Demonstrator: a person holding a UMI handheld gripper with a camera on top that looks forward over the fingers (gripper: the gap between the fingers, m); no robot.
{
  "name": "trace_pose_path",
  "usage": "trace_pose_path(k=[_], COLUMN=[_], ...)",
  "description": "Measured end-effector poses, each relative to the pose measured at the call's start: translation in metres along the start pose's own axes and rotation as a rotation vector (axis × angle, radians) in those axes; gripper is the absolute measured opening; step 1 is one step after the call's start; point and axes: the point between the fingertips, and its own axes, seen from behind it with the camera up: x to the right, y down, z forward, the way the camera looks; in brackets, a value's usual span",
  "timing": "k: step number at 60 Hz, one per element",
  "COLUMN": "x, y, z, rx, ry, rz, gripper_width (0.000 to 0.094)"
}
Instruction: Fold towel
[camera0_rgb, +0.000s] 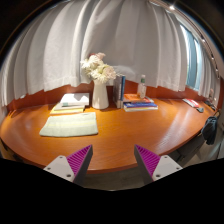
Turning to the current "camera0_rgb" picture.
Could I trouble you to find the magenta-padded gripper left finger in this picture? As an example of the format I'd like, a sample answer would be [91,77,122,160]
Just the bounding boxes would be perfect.
[43,144,94,186]

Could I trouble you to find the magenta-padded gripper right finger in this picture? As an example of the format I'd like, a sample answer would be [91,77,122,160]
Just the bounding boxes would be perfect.
[133,144,184,186]

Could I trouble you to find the pale green towel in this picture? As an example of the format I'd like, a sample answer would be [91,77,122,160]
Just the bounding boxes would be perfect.
[38,111,99,138]

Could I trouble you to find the black bag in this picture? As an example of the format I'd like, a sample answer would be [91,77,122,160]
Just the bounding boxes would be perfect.
[201,115,219,146]

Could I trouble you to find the grey flat book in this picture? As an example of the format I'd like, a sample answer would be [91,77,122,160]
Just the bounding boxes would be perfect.
[53,102,86,112]

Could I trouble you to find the red book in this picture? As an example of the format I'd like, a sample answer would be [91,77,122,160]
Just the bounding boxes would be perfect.
[182,98,201,109]

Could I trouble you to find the thick white book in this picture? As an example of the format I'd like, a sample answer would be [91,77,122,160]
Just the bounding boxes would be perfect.
[59,92,90,108]

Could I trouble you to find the orange flat book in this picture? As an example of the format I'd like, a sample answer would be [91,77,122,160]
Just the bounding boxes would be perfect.
[123,93,155,104]

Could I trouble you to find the white ceramic vase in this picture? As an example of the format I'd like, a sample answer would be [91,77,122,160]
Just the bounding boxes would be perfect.
[91,79,110,110]

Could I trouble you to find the clear plastic bottle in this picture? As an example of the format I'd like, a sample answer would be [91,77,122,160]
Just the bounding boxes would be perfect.
[137,74,148,100]

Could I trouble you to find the blue standing book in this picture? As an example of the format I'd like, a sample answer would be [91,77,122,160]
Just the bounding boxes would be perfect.
[119,75,127,108]

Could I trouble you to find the dark grey standing book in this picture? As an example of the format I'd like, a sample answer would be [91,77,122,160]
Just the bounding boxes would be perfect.
[112,73,123,109]

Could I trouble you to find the white flower bouquet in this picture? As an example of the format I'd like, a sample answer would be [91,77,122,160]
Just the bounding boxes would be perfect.
[80,52,117,85]

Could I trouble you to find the window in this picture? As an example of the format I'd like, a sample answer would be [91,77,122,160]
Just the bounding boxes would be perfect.
[179,23,204,92]

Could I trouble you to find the white curtain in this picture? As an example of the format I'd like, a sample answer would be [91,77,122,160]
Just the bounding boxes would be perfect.
[0,0,222,108]

